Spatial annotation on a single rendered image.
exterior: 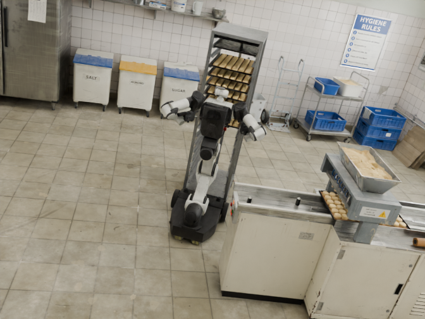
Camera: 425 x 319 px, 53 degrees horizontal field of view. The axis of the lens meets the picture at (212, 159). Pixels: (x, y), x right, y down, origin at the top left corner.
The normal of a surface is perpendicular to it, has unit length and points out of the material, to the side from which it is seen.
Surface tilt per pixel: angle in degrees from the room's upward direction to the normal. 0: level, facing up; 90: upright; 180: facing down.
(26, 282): 0
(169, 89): 94
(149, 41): 90
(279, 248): 90
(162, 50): 90
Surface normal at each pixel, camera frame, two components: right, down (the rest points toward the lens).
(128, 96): 0.11, 0.54
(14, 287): 0.18, -0.88
